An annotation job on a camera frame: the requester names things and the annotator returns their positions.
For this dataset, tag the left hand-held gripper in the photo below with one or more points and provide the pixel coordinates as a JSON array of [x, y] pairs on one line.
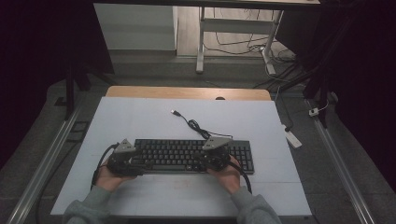
[[124, 161]]

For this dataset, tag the person's left hand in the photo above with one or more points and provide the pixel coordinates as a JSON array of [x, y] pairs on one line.
[[107, 180]]

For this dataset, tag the small white box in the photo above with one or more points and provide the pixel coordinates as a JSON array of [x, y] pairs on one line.
[[313, 111]]

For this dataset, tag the black computer keyboard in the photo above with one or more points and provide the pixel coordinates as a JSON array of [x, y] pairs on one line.
[[174, 154]]

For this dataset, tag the aluminium rail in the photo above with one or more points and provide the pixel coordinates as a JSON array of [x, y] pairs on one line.
[[341, 168], [43, 168]]

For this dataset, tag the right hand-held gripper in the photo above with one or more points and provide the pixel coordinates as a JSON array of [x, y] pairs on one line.
[[214, 154]]

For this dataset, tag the white power strip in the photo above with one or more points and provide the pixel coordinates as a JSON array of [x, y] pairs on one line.
[[292, 138]]

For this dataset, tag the black metal stand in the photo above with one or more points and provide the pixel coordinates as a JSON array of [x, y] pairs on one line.
[[317, 84], [70, 90]]

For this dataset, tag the wooden table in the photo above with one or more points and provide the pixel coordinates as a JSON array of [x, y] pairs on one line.
[[186, 92]]

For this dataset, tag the person's right hand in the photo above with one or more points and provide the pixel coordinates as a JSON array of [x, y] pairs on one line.
[[229, 177]]

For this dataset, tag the white desk frame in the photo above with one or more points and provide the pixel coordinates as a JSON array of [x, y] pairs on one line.
[[236, 26]]

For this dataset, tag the grey cabinet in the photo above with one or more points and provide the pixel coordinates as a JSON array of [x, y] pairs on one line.
[[137, 28]]

